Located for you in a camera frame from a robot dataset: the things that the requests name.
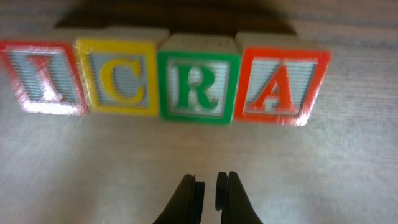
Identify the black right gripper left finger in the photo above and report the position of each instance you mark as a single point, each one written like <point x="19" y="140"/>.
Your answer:
<point x="186" y="204"/>

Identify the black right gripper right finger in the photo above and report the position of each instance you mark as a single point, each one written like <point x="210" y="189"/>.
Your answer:
<point x="232" y="200"/>

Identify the green letter R block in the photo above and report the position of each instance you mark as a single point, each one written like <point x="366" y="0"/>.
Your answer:
<point x="198" y="78"/>

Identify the red letter A block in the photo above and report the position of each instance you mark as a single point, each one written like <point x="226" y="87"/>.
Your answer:
<point x="280" y="78"/>

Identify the yellow letter C block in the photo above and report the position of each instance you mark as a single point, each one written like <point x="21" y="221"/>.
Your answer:
<point x="119" y="67"/>

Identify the red letter I block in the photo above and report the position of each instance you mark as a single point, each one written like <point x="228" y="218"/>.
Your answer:
<point x="44" y="72"/>

